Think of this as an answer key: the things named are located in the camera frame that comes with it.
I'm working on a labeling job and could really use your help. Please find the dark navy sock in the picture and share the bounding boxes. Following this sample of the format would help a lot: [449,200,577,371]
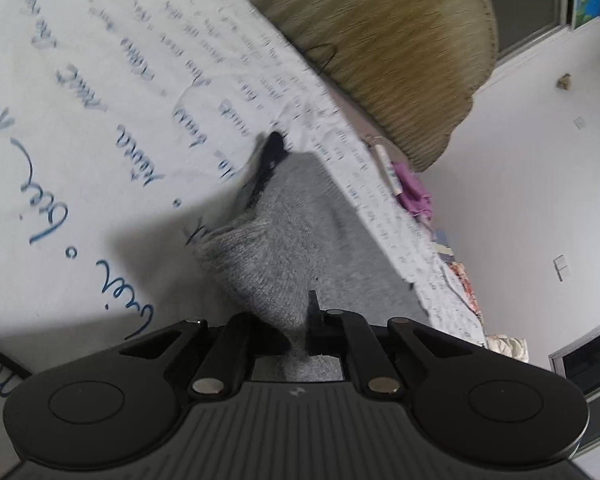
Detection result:
[234,131,290,212]

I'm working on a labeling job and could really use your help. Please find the black cable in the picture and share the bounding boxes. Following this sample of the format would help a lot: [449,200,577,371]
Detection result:
[0,336,34,380]

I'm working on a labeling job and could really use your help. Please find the floral patterned fabric pile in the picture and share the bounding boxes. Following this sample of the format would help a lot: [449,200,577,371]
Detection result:
[432,229,529,363]

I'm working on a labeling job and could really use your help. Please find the olive tufted headboard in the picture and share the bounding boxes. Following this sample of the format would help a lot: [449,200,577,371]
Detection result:
[250,0,498,171]

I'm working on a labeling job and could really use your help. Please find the white small box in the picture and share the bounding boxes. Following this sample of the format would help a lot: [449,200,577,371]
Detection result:
[372,144,402,196]

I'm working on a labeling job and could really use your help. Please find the white bedsheet with blue script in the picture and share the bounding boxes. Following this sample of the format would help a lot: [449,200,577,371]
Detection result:
[0,0,484,372]

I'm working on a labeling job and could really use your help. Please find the grey knit sock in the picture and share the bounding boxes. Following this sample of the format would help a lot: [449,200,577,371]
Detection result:
[197,153,429,382]

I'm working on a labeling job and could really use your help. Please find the purple cloth item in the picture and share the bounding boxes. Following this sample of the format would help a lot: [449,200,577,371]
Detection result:
[392,162,434,221]

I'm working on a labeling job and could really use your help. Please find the white wall switch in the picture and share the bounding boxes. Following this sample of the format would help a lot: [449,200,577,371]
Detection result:
[553,255,570,282]

